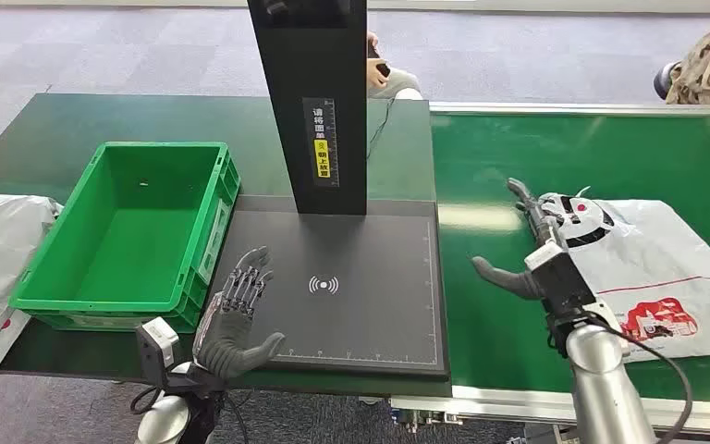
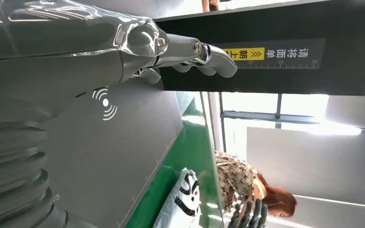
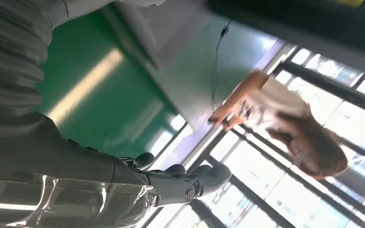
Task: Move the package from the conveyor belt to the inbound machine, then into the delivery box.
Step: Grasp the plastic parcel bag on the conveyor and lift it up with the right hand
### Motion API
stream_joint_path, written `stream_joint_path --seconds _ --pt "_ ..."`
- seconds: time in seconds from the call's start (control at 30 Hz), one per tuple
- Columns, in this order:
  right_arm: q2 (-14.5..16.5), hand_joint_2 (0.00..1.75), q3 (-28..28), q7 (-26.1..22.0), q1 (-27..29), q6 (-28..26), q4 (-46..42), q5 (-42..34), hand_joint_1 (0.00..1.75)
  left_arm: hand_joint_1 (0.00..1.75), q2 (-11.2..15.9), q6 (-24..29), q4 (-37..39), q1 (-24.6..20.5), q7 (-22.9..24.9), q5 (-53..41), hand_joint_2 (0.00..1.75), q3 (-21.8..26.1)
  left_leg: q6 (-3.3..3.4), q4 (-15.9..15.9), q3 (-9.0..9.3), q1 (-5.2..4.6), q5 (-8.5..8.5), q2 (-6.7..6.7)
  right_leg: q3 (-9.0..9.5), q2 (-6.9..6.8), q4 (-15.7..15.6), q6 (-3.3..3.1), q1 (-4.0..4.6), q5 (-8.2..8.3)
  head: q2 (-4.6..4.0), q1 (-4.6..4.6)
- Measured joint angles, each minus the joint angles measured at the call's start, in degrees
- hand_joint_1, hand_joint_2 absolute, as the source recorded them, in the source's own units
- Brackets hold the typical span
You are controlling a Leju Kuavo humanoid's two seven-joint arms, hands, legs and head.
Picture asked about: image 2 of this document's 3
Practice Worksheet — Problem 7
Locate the black scanner column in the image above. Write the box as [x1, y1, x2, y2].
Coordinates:
[153, 0, 365, 97]

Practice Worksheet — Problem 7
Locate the metal window frame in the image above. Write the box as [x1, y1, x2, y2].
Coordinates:
[219, 92, 329, 152]

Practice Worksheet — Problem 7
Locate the green conveyor belt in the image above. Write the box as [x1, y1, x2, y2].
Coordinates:
[125, 97, 225, 228]

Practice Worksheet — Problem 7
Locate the person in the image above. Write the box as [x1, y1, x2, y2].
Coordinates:
[214, 151, 298, 221]

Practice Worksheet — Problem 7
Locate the grey package black red print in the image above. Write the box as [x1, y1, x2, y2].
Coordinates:
[152, 167, 202, 228]

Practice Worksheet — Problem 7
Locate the grey scanner platform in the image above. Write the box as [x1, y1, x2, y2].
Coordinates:
[40, 78, 184, 228]

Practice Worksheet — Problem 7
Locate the black yellow scanner label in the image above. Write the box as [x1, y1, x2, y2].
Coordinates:
[223, 38, 327, 70]

